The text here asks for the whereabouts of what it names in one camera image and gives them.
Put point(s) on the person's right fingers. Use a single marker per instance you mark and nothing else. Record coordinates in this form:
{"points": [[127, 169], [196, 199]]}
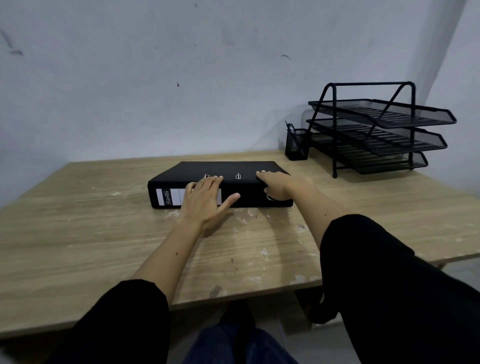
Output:
{"points": [[265, 175]]}

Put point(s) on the black mesh document tray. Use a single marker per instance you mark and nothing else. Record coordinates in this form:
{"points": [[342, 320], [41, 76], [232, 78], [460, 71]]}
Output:
{"points": [[386, 140], [390, 114], [375, 160]]}

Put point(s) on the person's left middle finger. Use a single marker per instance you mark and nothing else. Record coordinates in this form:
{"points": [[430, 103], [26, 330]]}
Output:
{"points": [[207, 183]]}

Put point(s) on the black sleeve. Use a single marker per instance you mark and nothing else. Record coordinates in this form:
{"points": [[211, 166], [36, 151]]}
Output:
{"points": [[397, 296], [120, 326]]}

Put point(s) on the person's right forearm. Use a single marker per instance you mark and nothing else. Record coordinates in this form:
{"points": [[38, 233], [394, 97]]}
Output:
{"points": [[322, 213]]}

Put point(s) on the black right sleeve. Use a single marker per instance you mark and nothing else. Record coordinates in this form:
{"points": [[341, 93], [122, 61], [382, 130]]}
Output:
{"points": [[397, 296]]}

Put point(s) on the dark pen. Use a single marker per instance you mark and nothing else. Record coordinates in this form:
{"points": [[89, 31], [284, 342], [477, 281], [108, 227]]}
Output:
{"points": [[290, 126]]}

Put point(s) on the person's left hand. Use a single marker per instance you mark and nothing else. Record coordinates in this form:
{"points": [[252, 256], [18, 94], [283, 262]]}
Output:
{"points": [[200, 208]]}

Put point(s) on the person's left little finger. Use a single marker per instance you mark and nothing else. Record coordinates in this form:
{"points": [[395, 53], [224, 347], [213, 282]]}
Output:
{"points": [[189, 187]]}

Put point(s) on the black metal tray rack frame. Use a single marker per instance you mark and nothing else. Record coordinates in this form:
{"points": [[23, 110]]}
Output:
{"points": [[334, 131]]}

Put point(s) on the blue jeans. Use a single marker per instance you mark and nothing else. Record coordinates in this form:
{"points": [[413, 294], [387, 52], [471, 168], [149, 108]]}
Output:
{"points": [[210, 345]]}

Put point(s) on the person's right hand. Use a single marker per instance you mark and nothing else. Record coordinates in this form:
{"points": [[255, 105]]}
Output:
{"points": [[287, 185]]}

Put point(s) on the person's left thumb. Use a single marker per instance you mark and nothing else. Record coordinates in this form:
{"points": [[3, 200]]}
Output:
{"points": [[229, 201]]}

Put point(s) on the black left sleeve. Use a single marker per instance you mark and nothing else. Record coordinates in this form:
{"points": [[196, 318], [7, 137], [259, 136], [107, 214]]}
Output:
{"points": [[120, 326]]}

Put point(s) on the person's left forearm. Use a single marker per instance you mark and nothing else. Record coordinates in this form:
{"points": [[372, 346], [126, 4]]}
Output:
{"points": [[170, 258]]}

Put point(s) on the black mesh pen holder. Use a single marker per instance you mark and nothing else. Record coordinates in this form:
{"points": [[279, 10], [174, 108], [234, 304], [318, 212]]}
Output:
{"points": [[297, 146]]}

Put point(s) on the black lever arch binder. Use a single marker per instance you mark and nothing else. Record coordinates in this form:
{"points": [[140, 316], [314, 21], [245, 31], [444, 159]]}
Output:
{"points": [[240, 168]]}

